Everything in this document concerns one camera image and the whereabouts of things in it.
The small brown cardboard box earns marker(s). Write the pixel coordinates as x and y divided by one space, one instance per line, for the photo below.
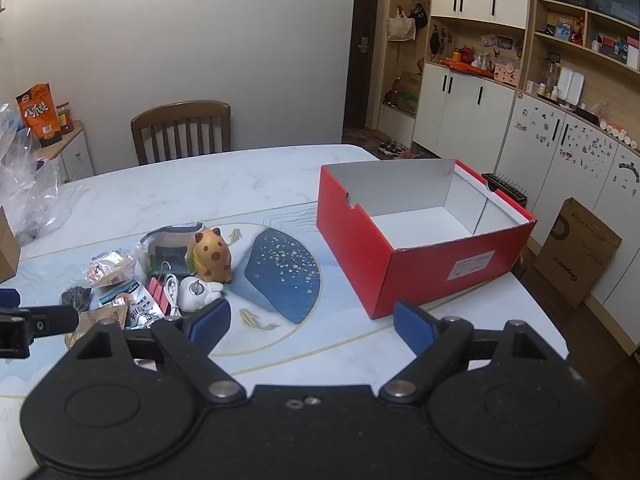
7 250

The white rabbit toy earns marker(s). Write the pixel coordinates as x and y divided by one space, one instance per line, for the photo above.
197 292

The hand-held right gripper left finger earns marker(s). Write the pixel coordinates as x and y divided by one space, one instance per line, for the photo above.
212 325

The patterned door rug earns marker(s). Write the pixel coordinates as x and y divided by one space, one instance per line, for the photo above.
360 136

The white marble desktop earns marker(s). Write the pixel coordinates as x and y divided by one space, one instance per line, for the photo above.
225 185

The black spiked rack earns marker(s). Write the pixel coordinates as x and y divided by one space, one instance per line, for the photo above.
505 187

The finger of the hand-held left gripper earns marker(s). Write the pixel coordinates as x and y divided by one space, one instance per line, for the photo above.
7 297
50 320

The orange spotted toy figure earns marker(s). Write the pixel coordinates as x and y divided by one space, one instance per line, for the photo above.
212 255

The glass bottle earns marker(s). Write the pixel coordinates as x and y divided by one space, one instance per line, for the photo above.
551 80

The white and blue snack packet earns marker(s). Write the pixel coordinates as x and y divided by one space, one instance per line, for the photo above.
140 310

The wooden wall shelf unit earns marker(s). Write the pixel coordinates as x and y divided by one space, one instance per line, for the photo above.
600 60

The beige tote bag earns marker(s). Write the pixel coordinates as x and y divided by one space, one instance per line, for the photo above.
400 27

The orange cloth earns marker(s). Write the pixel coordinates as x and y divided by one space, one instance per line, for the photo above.
465 67

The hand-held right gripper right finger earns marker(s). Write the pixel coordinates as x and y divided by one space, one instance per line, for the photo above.
412 325

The white cabinet with stickers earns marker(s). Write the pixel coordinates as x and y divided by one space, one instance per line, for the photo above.
575 175

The pink cake packet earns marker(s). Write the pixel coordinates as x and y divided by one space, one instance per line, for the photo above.
107 267

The large flat cardboard box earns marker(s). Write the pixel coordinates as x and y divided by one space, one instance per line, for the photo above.
575 255

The red teapot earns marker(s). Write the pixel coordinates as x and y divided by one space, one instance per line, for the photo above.
467 54

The red block pack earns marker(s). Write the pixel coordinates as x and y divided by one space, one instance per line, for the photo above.
160 295

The red cardboard box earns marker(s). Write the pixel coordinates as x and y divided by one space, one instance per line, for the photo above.
350 240

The brown snack packet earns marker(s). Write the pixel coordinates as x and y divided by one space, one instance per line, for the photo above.
107 316

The printed carton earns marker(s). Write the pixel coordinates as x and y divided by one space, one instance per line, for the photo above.
410 92

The dark wooden door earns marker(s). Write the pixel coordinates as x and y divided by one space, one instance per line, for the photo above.
362 60

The black crumpled packet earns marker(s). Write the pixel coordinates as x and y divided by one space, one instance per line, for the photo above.
77 297

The brown wooden chair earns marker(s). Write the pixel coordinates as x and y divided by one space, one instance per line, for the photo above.
180 110

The orange snack bag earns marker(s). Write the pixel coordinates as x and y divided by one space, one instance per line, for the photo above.
40 115

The dark sneakers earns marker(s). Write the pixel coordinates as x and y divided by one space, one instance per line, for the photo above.
392 147

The red lidded jar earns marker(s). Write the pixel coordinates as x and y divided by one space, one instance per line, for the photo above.
64 120

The white and blue bag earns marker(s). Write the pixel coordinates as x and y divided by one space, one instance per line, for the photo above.
167 250

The white twin containers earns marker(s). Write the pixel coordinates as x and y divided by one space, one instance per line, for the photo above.
570 85

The clear plastic bag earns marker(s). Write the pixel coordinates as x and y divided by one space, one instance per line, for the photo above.
30 195

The white lower cabinet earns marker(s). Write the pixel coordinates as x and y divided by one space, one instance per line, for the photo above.
460 110

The small white side cabinet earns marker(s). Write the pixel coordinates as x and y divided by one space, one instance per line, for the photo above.
75 155

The pink box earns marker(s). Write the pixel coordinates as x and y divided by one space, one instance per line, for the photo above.
507 74

